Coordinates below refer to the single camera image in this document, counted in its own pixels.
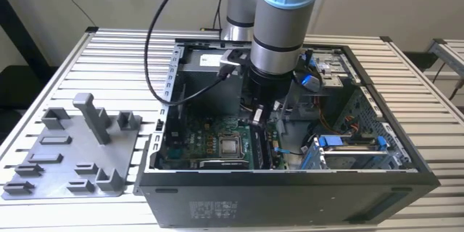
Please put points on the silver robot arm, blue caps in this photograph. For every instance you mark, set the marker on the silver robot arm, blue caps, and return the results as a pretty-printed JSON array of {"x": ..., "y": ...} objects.
[{"x": 279, "y": 39}]

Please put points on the grey metal drive cage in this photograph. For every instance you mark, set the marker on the grey metal drive cage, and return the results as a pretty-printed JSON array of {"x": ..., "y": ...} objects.
[{"x": 303, "y": 107}]

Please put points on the grey power supply unit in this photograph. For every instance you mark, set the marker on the grey power supply unit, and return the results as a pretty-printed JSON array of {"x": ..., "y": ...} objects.
[{"x": 214, "y": 101}]

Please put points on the CPU socket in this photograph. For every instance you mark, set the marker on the CPU socket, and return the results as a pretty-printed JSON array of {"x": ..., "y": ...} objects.
[{"x": 228, "y": 135}]

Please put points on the green motherboard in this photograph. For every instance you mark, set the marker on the green motherboard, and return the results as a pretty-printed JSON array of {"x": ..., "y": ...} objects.
[{"x": 203, "y": 127}]

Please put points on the silver CPU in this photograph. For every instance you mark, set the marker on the silver CPU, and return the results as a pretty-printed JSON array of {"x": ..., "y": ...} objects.
[{"x": 230, "y": 146}]

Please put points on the hard disk in blue carrier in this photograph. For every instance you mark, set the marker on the hard disk in blue carrier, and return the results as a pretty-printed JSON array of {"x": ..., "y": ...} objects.
[{"x": 331, "y": 141}]

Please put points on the perforated metal disk bay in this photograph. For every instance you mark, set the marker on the perforated metal disk bay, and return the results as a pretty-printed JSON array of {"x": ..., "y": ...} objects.
[{"x": 366, "y": 107}]

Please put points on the black case fan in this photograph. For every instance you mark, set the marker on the black case fan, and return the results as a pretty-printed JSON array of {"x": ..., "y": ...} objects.
[{"x": 178, "y": 118}]

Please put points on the black graphics card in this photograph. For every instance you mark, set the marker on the black graphics card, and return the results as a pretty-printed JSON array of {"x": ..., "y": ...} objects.
[{"x": 224, "y": 164}]

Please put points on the black table corner cap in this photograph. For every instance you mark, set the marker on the black table corner cap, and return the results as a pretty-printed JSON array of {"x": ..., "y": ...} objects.
[
  {"x": 386, "y": 39},
  {"x": 91, "y": 29}
]

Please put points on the black PC case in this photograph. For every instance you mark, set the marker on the black PC case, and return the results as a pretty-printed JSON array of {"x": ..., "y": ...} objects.
[{"x": 254, "y": 202}]

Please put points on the black box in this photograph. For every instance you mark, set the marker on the black box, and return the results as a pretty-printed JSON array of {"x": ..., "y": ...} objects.
[{"x": 420, "y": 61}]

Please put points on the aluminium side table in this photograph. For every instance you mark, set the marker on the aluminium side table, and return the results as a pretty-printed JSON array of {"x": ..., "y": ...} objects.
[{"x": 450, "y": 52}]

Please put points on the grey parts rack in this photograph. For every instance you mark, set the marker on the grey parts rack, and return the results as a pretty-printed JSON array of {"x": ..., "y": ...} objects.
[{"x": 79, "y": 156}]

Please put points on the black stand base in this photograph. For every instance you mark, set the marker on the black stand base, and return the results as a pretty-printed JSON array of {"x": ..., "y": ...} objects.
[{"x": 18, "y": 82}]

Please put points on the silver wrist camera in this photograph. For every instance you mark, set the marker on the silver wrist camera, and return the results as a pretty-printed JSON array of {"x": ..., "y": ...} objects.
[{"x": 310, "y": 84}]

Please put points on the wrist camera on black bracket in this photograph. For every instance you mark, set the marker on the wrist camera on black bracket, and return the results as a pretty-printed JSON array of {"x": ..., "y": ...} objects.
[{"x": 232, "y": 58}]

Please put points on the black slanted post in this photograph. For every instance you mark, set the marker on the black slanted post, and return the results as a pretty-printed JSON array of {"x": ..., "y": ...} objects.
[{"x": 26, "y": 44}]

